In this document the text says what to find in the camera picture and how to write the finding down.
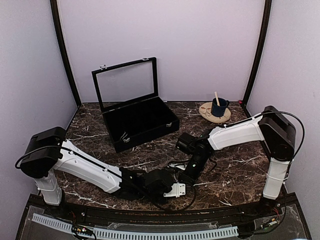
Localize dark blue mug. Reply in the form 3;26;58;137
211;97;230;117

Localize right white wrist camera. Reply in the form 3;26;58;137
168;163;187;171

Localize right black frame post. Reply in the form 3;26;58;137
242;0;272;106

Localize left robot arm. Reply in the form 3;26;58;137
15;127;186;218

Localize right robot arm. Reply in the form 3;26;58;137
175;105;302;217

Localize black frame post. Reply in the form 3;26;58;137
242;0;272;106
49;0;82;108

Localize black display case box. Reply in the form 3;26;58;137
91;57;180;153

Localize beige ceramic saucer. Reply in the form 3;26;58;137
198;101;232;124

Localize wooden stick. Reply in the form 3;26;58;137
214;91;220;107

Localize white slotted cable duct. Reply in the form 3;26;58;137
31;213;239;240

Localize small green circuit board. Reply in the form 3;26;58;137
71;224;93;236

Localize black front rail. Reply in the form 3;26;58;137
27;193;298;226

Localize left black frame post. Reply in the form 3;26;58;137
49;0;82;108

